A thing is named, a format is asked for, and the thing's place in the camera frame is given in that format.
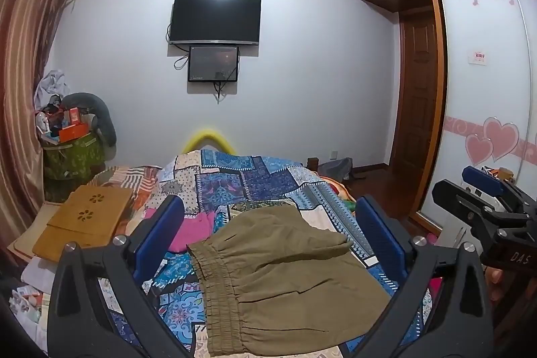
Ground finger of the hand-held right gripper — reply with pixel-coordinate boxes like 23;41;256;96
461;166;537;219
432;180;527;236

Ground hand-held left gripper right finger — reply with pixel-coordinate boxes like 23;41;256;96
339;194;496;358

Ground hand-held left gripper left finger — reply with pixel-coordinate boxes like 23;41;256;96
46;194;194;358

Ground olive green pants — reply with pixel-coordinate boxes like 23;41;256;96
187;199;392;358

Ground person's right hand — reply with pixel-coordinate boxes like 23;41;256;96
484;268;510;302

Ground pink garment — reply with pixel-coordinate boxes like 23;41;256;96
143;211;216;254

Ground orange striped blanket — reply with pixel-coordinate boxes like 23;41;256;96
92;165;162;212

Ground grey bag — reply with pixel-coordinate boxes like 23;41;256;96
318;157;354;181

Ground wooden lap desk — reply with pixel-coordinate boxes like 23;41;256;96
33;184;134;263

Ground blue patchwork blanket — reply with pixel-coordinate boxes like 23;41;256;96
98;148;441;358

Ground green fabric storage bag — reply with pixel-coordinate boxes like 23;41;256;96
42;132;105;180

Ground grey neck pillow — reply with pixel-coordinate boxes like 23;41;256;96
61;92;117;147

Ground orange box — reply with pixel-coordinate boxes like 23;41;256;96
59;123;91;144

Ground pile of small packets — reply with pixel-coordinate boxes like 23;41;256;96
8;283;52;344

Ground small black monitor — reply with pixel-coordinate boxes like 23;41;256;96
187;45;240;83

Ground grey white clothes pile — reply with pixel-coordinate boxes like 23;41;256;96
34;69;71;111

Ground brown striped curtain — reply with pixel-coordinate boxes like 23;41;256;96
0;0;82;245

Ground black wall television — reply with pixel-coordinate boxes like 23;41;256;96
168;0;262;47

